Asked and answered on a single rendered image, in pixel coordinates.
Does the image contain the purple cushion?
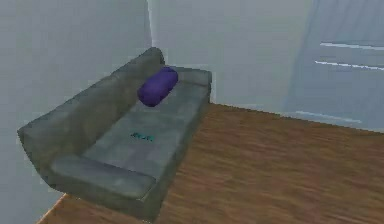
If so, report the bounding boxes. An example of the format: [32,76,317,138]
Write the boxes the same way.
[137,66,179,108]

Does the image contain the grey sofa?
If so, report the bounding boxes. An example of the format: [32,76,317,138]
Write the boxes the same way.
[17,46,213,222]

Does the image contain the small teal object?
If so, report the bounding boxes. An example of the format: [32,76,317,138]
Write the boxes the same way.
[130,131,156,143]

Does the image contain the pale grey room door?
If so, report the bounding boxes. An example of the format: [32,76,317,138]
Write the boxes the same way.
[283,0,384,134]

